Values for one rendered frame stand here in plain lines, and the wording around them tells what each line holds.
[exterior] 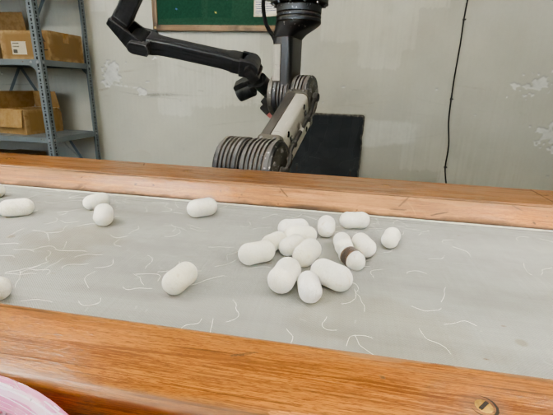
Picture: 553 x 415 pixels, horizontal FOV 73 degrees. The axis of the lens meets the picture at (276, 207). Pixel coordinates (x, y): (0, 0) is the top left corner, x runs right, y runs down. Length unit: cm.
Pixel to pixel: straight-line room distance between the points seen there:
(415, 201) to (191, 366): 39
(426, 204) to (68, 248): 42
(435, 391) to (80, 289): 26
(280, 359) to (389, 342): 9
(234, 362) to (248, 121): 231
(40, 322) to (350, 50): 224
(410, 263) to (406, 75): 205
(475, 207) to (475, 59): 195
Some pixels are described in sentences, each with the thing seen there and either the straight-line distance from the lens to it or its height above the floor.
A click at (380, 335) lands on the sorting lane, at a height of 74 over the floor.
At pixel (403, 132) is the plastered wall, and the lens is 240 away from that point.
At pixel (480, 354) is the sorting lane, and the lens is 28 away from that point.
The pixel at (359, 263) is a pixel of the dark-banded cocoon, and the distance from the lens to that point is 34.
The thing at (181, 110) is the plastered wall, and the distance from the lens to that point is 262.
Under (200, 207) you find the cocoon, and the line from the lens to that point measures 46.
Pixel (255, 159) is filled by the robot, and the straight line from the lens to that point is 72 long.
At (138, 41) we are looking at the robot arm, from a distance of 139.
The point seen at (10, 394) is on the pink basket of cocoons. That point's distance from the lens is 21.
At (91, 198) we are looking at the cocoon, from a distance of 51.
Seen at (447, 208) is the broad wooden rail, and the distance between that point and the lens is 53.
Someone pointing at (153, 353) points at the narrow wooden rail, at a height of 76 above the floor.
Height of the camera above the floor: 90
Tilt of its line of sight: 18 degrees down
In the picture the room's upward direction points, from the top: 2 degrees clockwise
